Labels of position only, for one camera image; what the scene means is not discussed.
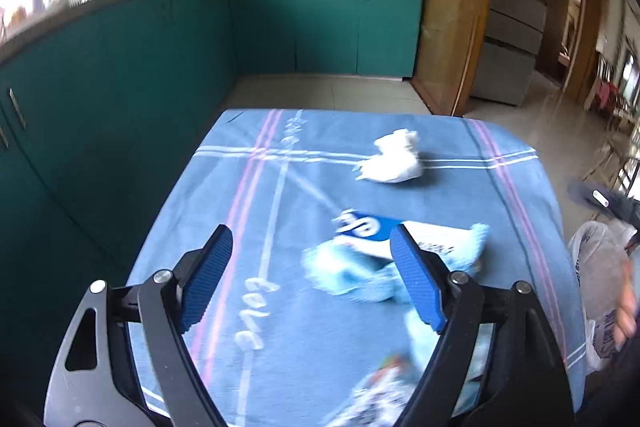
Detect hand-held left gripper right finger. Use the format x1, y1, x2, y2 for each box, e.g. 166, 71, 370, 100
390, 224, 576, 427

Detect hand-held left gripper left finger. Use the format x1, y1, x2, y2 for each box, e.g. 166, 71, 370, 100
44, 224, 234, 427

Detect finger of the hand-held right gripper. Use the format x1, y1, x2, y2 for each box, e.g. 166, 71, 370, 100
567, 181, 640, 228

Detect waste bin with white bag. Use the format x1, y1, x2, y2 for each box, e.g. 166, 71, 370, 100
567, 221, 640, 374

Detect blue and white packet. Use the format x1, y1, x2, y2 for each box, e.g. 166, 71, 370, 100
332, 207, 482, 261

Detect printed colourful wrapper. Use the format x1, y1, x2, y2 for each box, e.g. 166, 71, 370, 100
349, 354, 437, 427

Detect white tissue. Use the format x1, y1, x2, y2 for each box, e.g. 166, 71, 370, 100
356, 129, 424, 184

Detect person's right hand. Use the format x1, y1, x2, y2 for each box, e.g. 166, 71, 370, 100
616, 257, 640, 350

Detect chair with pink cloth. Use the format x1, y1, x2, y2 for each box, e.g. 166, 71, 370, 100
589, 57, 632, 120

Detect blue striped cloth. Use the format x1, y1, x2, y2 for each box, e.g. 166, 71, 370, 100
125, 108, 588, 427

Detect dark wooden door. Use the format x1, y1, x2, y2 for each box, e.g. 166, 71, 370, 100
534, 0, 587, 91

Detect teal base cabinets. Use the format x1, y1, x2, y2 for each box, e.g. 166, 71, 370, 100
0, 0, 427, 268

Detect grey refrigerator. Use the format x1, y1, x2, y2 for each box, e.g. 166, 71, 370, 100
471, 0, 552, 106

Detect wooden framed glass door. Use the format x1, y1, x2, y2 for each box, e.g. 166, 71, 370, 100
399, 0, 495, 118

